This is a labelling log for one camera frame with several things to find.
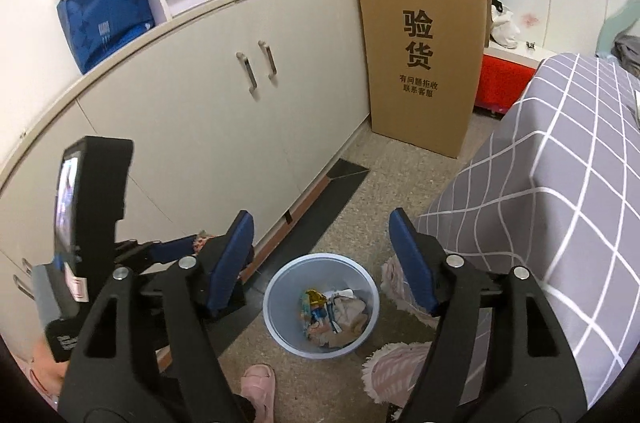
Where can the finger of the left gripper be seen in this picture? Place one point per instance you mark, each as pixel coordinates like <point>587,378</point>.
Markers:
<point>165,252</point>

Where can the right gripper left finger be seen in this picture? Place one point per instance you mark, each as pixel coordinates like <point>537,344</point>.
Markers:
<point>143,353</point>

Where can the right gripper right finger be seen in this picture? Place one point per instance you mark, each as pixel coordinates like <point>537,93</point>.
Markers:
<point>499,353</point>

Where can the light blue trash bin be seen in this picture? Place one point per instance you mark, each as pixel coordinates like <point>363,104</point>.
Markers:
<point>325,273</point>

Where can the trash pile in bin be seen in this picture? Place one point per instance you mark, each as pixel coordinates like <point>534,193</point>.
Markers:
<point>333,320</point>

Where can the pink frilled bed skirt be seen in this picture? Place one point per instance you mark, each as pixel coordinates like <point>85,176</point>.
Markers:
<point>390,373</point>

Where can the pink slipper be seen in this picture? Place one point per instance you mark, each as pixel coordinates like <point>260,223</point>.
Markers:
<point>258,390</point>

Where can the white low cabinet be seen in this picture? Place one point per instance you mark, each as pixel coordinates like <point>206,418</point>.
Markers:
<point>239,105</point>

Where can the blue shopping bag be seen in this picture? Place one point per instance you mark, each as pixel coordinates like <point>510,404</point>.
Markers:
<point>96,29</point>

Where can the grey checked bed sheet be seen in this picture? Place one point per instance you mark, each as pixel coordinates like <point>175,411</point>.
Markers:
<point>555,188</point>

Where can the red storage bench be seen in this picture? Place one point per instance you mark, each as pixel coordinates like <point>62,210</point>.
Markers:
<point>505,74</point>

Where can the tall brown cardboard box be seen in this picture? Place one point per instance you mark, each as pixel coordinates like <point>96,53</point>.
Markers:
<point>424,59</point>

